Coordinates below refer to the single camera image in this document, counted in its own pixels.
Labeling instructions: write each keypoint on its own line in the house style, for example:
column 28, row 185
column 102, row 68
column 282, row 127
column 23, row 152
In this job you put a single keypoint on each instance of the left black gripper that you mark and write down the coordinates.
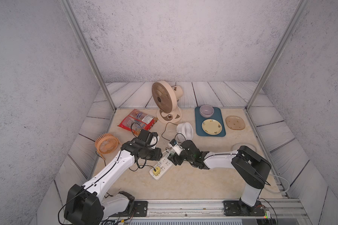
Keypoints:
column 157, row 156

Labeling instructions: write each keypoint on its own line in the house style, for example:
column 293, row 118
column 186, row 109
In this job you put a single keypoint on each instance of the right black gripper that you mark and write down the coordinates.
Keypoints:
column 175, row 158

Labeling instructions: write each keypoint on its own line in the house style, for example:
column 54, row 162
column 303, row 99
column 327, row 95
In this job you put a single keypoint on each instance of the small white fan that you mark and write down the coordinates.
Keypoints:
column 184, row 132

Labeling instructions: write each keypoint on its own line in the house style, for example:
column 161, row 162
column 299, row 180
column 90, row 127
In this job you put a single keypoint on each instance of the red snack bag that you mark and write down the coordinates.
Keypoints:
column 137, row 120

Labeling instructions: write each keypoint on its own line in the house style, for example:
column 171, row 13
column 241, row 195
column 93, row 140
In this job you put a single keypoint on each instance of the teal tray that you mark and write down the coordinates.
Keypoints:
column 216, row 116

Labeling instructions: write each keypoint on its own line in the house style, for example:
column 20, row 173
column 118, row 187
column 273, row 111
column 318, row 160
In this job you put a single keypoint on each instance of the brown glass plate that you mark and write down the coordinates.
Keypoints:
column 235, row 123

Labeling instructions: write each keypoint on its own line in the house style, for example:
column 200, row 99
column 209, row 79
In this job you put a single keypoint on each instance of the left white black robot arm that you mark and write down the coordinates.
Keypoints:
column 87, row 204

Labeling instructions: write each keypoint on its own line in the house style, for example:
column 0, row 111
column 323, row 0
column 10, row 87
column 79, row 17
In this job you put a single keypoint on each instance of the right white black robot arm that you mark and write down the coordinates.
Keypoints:
column 251, row 166

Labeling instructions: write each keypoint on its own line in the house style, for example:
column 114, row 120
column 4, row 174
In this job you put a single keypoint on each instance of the orange small fan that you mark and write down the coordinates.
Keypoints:
column 106, row 144

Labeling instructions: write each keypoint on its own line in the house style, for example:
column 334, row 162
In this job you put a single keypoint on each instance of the beige desk fan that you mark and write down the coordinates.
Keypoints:
column 166, row 98

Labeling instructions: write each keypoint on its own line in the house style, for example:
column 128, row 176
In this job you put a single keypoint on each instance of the yellow plug adapter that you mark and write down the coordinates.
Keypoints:
column 156, row 171

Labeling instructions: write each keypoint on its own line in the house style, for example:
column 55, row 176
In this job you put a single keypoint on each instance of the yellow round plate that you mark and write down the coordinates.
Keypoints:
column 212, row 127

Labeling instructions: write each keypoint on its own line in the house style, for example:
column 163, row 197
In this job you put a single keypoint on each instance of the purple bowl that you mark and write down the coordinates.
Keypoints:
column 206, row 111

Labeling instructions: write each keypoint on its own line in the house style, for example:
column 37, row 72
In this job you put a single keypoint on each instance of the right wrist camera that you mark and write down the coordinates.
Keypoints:
column 175, row 146

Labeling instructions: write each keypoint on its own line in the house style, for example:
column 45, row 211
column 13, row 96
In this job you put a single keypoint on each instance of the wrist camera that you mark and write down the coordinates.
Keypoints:
column 175, row 146
column 148, row 139

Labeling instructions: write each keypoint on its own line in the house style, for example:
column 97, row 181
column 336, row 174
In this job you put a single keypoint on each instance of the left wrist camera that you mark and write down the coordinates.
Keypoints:
column 148, row 139

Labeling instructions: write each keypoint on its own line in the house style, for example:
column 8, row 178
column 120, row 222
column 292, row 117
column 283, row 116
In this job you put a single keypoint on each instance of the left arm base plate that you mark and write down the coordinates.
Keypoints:
column 139, row 209

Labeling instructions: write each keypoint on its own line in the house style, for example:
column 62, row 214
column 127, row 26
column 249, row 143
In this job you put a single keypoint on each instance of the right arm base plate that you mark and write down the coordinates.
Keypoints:
column 239, row 209

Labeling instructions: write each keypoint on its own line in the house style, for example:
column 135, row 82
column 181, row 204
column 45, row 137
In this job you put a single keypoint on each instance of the aluminium mounting rail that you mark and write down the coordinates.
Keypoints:
column 278, row 212

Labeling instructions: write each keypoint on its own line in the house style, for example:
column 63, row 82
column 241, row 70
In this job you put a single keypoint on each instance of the left aluminium frame post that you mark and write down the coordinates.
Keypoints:
column 86, row 50

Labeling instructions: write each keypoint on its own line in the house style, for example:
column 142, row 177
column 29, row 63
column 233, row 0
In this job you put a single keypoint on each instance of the aluminium frame post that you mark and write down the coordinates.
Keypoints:
column 86, row 50
column 303, row 4

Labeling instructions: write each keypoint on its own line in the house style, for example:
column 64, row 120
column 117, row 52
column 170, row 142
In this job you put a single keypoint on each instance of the right aluminium frame post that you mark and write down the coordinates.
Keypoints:
column 303, row 4

